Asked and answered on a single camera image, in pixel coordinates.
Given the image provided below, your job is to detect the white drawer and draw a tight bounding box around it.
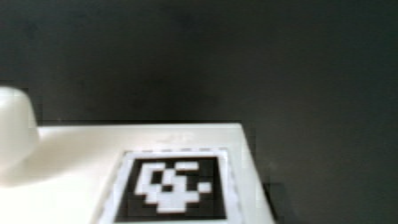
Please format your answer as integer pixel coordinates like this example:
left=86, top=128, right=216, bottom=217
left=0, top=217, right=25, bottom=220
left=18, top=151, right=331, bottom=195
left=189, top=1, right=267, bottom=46
left=0, top=87, right=278, bottom=224

